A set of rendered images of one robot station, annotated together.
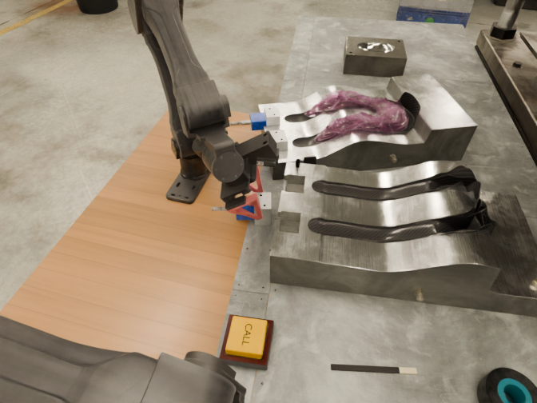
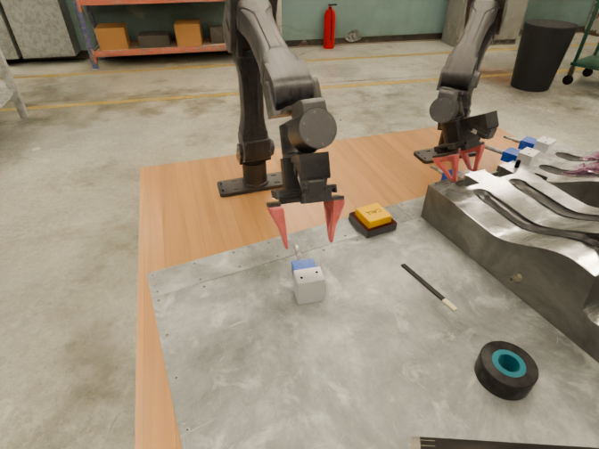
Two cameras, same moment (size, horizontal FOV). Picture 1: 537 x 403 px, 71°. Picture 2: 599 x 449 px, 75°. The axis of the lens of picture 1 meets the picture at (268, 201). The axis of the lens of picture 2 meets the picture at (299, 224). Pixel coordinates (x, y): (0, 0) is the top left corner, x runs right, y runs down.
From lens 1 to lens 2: 56 cm
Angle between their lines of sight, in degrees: 43
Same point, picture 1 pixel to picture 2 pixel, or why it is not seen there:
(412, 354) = (466, 305)
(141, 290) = (350, 175)
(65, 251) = (337, 144)
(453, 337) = (515, 326)
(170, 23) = (478, 18)
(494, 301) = (585, 332)
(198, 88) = (463, 59)
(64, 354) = (280, 41)
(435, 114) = not seen: outside the picture
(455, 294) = (549, 299)
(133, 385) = (287, 58)
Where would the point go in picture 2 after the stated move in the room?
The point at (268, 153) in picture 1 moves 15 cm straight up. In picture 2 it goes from (482, 122) to (503, 52)
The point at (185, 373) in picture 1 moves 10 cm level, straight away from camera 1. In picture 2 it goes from (303, 68) to (327, 53)
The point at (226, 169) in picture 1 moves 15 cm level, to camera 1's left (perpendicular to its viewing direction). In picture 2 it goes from (439, 110) to (393, 92)
